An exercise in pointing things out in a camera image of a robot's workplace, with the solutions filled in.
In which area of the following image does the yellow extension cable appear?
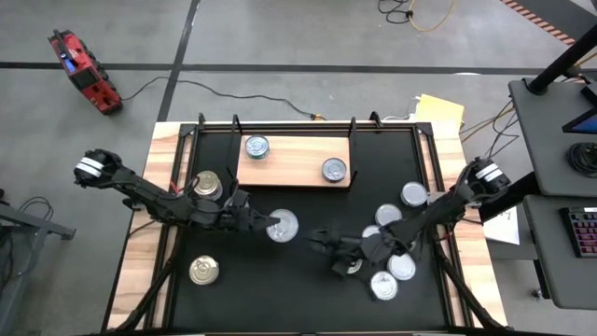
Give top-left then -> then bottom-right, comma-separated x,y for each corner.
409,0 -> 456,34

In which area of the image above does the backlit keyboard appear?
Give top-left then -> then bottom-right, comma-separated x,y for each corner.
558,205 -> 597,259

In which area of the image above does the white paper sheet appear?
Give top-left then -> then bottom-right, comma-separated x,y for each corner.
482,204 -> 521,246

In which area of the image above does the light blue tuna can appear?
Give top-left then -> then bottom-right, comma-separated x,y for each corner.
265,207 -> 300,245

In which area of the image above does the black floor power cable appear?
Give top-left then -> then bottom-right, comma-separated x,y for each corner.
121,77 -> 327,121

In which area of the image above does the yellow paper pad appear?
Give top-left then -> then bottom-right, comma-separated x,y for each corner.
413,92 -> 466,134

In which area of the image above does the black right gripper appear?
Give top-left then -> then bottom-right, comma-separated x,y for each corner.
306,227 -> 397,276

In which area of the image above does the grey side desk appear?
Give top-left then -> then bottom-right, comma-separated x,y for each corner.
521,193 -> 597,312
507,77 -> 597,198

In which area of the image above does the black tangled floor cable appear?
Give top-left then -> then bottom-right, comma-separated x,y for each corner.
376,0 -> 414,25

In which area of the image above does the black diagonal stand pole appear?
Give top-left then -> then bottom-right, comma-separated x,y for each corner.
479,171 -> 538,224
526,22 -> 597,97

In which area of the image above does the black loose cable bundle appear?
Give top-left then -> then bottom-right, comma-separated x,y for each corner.
459,100 -> 521,162

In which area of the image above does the grey metal stand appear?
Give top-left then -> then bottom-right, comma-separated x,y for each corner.
0,186 -> 78,336

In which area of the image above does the coiled black cable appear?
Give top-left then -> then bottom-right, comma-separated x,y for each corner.
566,141 -> 597,179

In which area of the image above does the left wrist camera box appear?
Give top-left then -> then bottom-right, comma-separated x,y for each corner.
230,188 -> 251,209

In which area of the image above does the blue screen tablet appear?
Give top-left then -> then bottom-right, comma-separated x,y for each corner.
562,83 -> 597,136

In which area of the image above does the wooden shelf with black frame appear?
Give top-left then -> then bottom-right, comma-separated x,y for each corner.
226,113 -> 360,189

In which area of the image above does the black aluminium rig frame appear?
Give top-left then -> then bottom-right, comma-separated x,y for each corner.
100,110 -> 507,336

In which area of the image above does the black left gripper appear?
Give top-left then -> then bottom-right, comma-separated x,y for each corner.
216,207 -> 281,233

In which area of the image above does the orange striped floor strip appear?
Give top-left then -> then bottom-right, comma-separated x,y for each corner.
498,0 -> 577,47

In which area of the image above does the teal tuna can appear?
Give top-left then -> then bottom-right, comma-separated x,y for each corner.
243,133 -> 271,161

